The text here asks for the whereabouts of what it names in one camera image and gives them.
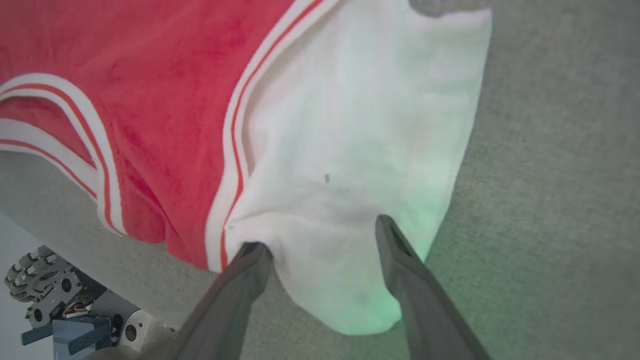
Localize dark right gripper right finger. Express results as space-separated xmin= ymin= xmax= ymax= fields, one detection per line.
xmin=375 ymin=214 xmax=493 ymax=360

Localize red and white basketball jersey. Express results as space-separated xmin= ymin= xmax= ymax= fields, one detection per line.
xmin=0 ymin=0 xmax=493 ymax=336

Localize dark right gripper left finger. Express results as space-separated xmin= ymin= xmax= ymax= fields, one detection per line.
xmin=137 ymin=242 xmax=274 ymax=360

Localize grey mecanum wheel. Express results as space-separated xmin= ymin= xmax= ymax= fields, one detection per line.
xmin=4 ymin=245 xmax=83 ymax=303

